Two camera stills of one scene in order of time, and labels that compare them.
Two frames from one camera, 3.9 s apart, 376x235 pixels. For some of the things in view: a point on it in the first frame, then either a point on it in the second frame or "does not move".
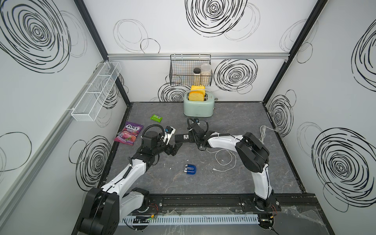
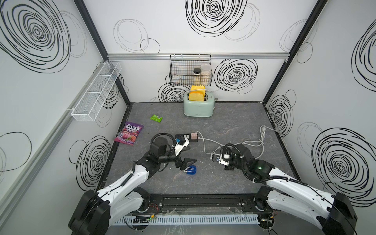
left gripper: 174,150 to 182,165
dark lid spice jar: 197,71 does not move
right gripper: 191,140 to 228,168
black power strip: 182,138 does not move
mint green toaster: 204,108 does not move
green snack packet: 156,118 does not move
